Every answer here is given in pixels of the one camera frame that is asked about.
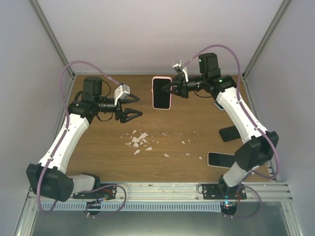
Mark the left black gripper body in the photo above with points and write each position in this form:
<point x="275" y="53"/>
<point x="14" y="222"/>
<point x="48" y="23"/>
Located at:
<point x="117" y="112"/>

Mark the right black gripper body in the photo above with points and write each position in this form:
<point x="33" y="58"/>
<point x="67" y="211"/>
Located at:
<point x="182" y="80"/>

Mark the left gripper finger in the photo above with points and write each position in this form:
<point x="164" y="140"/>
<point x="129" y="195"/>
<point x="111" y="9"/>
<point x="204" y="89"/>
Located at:
<point x="129" y="114"/>
<point x="130" y="99"/>

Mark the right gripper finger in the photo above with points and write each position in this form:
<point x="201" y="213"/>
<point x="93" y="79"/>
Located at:
<point x="175" y="92"/>
<point x="171" y="86"/>

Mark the pink phone case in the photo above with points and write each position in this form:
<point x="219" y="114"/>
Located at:
<point x="160" y="100"/>

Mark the phone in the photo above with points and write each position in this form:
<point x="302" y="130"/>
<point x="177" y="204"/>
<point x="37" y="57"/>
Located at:
<point x="218" y="106"/>
<point x="220" y="160"/>
<point x="229" y="133"/>

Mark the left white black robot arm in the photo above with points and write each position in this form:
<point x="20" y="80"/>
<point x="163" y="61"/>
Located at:
<point x="48" y="178"/>

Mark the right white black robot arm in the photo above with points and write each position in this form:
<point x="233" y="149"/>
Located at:
<point x="259" y="145"/>

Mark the phone in black case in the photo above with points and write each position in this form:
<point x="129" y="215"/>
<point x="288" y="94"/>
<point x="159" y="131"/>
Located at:
<point x="229" y="133"/>

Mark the phone in white case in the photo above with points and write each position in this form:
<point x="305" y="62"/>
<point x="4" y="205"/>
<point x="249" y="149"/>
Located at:
<point x="220" y="160"/>

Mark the white debris flakes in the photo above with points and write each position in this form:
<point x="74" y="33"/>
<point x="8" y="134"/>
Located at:
<point x="161" y="140"/>

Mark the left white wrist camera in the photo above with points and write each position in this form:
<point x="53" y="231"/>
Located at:
<point x="121" y="92"/>

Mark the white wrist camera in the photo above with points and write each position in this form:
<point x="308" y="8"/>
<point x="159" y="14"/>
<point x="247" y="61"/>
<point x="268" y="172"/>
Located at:
<point x="182" y="73"/>
<point x="121" y="92"/>

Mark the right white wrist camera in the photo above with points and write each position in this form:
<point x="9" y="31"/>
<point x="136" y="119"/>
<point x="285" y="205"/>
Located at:
<point x="182" y="73"/>

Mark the aluminium front rail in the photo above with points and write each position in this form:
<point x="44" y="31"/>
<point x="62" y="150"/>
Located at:
<point x="195" y="192"/>

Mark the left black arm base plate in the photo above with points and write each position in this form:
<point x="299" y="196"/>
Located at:
<point x="106" y="193"/>

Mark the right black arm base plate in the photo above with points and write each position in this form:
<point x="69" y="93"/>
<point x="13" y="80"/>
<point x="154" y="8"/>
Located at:
<point x="218" y="191"/>

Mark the grey slotted cable duct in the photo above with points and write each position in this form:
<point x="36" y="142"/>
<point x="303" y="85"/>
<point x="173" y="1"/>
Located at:
<point x="140" y="206"/>

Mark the right aluminium corner post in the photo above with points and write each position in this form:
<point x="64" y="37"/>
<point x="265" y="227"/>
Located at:
<point x="267" y="35"/>

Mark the aluminium corner post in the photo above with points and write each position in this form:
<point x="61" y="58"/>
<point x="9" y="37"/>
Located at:
<point x="267" y="35"/>
<point x="44" y="22"/>

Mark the left aluminium corner post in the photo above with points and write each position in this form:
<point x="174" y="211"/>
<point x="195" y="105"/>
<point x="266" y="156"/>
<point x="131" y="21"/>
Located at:
<point x="44" y="22"/>

